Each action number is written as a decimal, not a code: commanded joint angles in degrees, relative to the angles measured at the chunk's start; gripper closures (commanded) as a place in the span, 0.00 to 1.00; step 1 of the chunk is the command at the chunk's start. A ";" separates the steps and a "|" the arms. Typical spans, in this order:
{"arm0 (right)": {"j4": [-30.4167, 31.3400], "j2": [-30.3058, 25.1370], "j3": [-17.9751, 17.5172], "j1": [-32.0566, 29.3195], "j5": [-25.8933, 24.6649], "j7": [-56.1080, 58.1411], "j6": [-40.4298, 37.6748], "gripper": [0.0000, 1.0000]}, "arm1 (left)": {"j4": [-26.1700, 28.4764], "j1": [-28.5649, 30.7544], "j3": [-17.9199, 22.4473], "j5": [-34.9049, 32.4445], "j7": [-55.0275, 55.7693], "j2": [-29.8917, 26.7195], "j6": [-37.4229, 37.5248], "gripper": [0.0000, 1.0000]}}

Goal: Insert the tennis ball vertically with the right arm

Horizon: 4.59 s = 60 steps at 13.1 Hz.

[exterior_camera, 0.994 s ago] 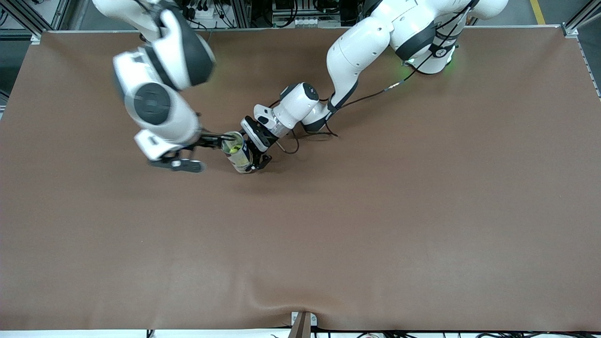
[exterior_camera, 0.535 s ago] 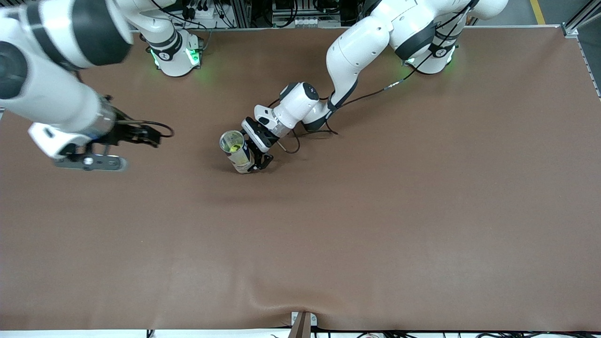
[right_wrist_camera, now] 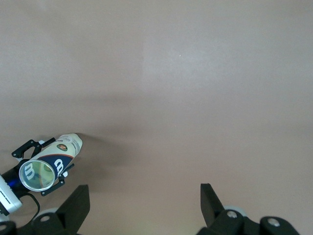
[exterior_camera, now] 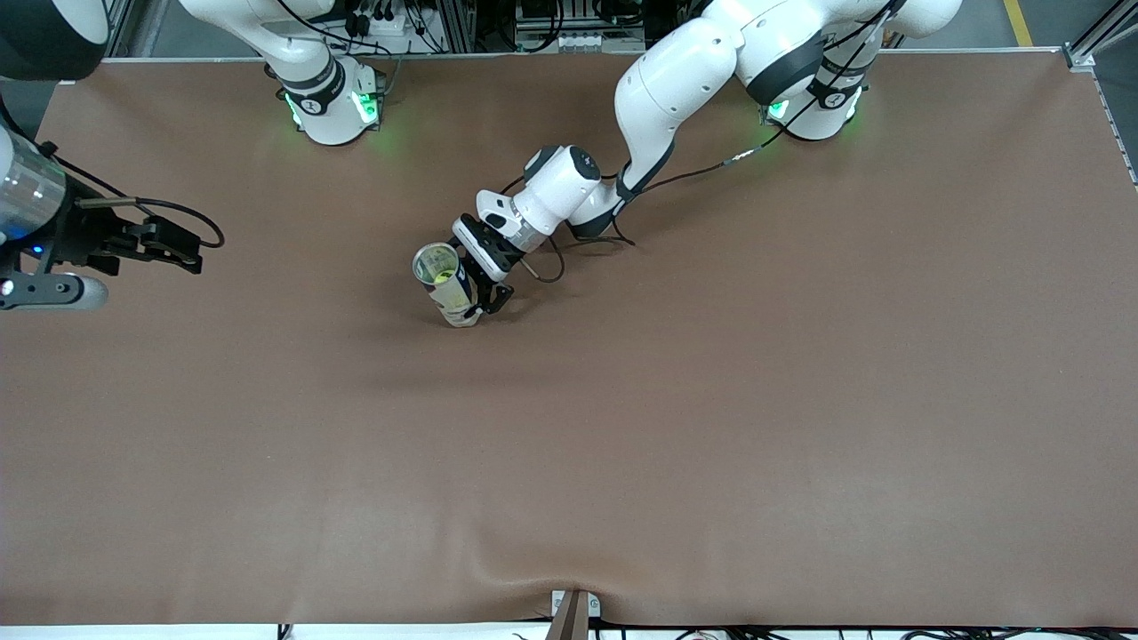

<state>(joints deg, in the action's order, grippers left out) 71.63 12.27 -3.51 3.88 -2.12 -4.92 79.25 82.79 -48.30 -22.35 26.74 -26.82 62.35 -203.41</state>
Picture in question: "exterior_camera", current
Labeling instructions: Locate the blue white tennis ball can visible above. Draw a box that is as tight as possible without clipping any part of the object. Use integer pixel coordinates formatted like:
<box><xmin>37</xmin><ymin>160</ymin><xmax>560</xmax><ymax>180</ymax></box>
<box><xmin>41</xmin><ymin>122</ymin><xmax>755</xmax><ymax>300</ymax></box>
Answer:
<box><xmin>411</xmin><ymin>241</ymin><xmax>486</xmax><ymax>329</ymax></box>

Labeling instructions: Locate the brown table mat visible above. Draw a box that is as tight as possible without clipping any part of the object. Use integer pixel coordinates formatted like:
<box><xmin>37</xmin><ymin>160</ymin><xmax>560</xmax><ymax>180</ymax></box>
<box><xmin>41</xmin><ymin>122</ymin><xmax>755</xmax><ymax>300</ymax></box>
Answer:
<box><xmin>0</xmin><ymin>51</ymin><xmax>1138</xmax><ymax>628</ymax></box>

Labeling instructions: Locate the white power strip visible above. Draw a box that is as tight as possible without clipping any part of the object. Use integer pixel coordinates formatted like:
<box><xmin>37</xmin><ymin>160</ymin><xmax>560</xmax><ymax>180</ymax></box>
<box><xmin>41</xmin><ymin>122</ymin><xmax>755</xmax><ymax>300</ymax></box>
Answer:
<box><xmin>342</xmin><ymin>0</ymin><xmax>421</xmax><ymax>38</ymax></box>

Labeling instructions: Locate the metal table edge clamp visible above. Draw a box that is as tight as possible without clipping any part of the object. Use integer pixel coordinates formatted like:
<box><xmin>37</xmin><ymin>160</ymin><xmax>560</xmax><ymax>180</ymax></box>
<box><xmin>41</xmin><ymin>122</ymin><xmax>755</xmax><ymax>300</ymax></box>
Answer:
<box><xmin>549</xmin><ymin>588</ymin><xmax>602</xmax><ymax>640</ymax></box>

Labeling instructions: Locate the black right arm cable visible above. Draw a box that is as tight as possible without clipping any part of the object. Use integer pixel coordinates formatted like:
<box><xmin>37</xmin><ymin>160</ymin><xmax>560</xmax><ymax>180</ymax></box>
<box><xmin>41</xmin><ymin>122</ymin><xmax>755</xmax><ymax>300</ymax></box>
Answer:
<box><xmin>0</xmin><ymin>93</ymin><xmax>225</xmax><ymax>250</ymax></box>

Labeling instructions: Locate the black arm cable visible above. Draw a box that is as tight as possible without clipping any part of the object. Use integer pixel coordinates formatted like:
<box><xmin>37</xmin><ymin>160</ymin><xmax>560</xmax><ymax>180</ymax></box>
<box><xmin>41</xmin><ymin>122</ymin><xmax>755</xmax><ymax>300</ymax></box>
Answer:
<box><xmin>507</xmin><ymin>0</ymin><xmax>899</xmax><ymax>285</ymax></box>
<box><xmin>0</xmin><ymin>93</ymin><xmax>225</xmax><ymax>250</ymax></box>

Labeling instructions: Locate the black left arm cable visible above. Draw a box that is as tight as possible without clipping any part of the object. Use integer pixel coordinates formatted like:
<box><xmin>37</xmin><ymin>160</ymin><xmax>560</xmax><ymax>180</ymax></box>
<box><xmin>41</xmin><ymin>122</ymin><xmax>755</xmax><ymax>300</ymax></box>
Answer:
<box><xmin>507</xmin><ymin>0</ymin><xmax>899</xmax><ymax>285</ymax></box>

